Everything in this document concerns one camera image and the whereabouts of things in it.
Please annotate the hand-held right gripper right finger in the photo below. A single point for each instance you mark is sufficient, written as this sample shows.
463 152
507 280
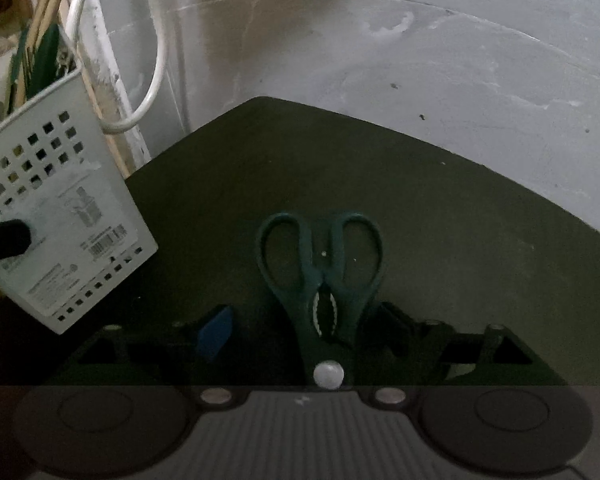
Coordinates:
400 330

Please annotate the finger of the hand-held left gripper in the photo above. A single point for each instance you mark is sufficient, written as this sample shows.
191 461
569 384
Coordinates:
5 242

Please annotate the dark green scissors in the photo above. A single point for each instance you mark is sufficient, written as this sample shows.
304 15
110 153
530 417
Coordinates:
305 310

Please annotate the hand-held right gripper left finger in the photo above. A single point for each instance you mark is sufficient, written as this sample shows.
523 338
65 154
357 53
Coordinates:
215 335

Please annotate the white perforated utensil basket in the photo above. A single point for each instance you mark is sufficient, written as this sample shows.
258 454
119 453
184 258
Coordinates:
80 220

